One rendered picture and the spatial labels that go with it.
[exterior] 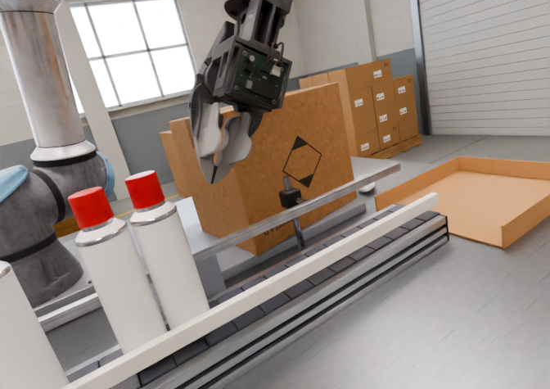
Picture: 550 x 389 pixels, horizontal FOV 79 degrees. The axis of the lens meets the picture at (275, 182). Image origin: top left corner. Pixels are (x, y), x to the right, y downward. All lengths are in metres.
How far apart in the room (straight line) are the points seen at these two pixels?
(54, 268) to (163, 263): 0.38
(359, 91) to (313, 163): 3.22
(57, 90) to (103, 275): 0.45
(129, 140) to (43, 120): 5.03
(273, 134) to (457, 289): 0.38
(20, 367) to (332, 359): 0.31
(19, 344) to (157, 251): 0.14
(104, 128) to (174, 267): 5.29
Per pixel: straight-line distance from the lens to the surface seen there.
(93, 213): 0.38
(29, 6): 0.76
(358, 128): 3.87
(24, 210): 0.72
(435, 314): 0.49
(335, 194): 0.55
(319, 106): 0.71
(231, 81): 0.35
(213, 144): 0.37
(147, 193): 0.38
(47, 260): 0.74
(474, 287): 0.54
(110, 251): 0.38
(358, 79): 3.89
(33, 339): 0.42
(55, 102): 0.76
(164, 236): 0.38
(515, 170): 0.92
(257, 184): 0.61
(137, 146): 5.79
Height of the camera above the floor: 1.14
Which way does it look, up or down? 16 degrees down
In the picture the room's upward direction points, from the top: 13 degrees counter-clockwise
